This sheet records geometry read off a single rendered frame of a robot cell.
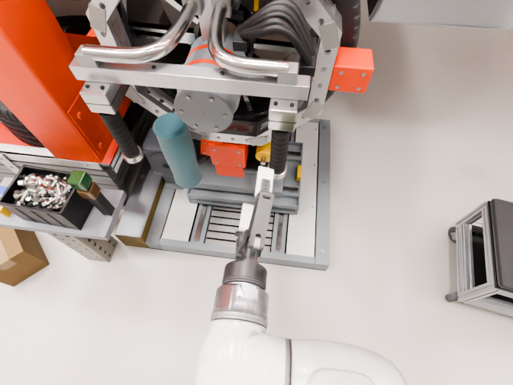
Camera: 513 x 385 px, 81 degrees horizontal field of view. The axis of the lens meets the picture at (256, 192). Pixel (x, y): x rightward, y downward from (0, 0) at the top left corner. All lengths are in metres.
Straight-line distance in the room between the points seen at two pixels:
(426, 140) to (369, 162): 0.39
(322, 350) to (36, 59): 0.83
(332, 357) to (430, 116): 1.80
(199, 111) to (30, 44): 0.41
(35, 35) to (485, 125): 2.13
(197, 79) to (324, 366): 0.48
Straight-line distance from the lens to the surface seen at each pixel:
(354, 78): 0.77
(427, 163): 1.87
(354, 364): 0.48
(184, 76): 0.56
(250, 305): 0.48
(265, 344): 0.47
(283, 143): 0.59
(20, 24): 0.88
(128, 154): 0.74
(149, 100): 0.92
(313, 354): 0.47
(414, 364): 1.45
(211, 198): 1.35
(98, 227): 1.07
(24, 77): 0.92
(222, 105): 0.65
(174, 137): 0.80
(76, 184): 0.91
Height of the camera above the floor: 1.32
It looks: 60 degrees down
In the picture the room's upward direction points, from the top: straight up
